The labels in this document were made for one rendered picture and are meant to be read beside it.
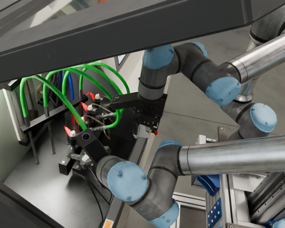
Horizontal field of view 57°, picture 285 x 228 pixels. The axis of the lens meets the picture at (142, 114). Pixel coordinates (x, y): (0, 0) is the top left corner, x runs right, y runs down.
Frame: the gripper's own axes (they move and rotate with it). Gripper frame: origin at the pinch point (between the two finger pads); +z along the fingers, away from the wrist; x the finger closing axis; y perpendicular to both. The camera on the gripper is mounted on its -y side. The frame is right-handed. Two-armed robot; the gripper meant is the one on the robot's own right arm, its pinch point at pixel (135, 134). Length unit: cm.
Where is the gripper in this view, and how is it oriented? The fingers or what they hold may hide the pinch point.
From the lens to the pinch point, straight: 90.6
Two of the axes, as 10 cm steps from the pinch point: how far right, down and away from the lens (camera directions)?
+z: -1.4, 7.0, 7.0
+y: 9.5, 2.9, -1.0
